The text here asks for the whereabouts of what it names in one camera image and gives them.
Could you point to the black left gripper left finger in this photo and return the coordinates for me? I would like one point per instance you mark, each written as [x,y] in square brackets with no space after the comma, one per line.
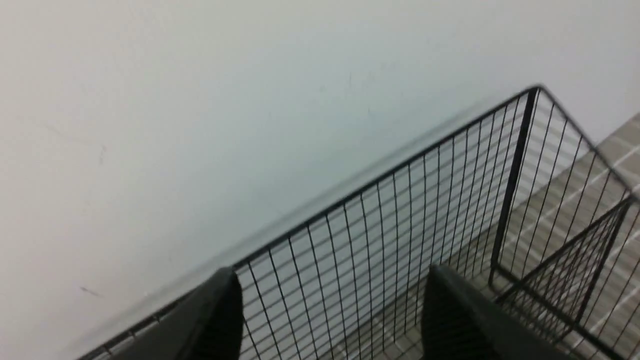
[208,325]

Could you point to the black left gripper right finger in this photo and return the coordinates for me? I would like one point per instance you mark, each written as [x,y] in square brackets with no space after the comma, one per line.
[459,323]

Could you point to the black wire mesh rack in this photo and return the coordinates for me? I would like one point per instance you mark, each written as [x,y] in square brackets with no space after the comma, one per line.
[285,283]

